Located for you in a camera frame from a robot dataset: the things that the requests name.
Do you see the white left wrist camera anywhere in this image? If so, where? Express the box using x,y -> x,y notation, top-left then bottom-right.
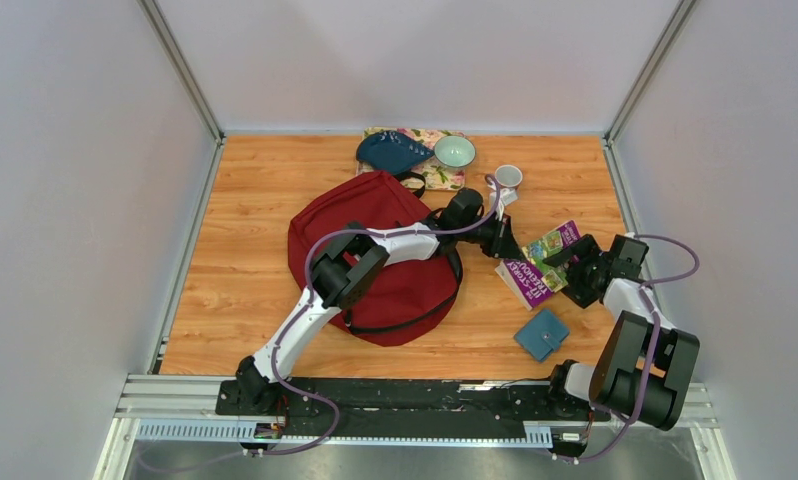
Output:
493,187 -> 515,220

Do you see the red student backpack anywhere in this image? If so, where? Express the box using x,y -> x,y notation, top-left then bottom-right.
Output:
287,172 -> 463,347

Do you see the blue leather wallet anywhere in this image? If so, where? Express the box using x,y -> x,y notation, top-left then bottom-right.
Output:
514,309 -> 570,362

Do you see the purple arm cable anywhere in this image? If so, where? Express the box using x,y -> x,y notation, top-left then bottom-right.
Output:
133,173 -> 503,475
551,233 -> 702,464

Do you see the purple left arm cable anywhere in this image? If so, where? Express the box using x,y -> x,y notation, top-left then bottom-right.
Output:
133,173 -> 503,475

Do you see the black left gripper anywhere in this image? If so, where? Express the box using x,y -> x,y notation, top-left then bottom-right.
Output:
458,214 -> 527,265

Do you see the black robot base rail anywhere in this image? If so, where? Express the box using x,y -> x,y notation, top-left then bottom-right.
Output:
215,377 -> 609,455

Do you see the dark blue leaf plate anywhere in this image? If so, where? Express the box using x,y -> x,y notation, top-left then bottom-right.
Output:
355,130 -> 435,174

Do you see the yellow and teal paperback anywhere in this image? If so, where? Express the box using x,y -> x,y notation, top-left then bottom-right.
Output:
499,188 -> 519,208

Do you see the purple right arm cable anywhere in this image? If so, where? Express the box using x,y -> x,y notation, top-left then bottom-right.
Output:
551,233 -> 702,464

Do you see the floral rectangular tray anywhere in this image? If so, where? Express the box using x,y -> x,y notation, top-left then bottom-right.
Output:
362,127 -> 466,191

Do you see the purple treehouse book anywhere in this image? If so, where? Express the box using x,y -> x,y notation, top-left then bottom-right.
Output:
495,220 -> 581,311

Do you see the pink patterned mug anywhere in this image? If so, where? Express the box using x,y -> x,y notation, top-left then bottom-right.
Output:
494,164 -> 524,193

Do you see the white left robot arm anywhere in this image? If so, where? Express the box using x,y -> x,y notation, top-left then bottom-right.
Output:
225,174 -> 522,415

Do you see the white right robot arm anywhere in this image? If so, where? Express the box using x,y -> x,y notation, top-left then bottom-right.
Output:
543,233 -> 700,431

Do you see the pale green ceramic bowl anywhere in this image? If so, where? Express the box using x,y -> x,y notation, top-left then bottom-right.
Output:
434,135 -> 477,169

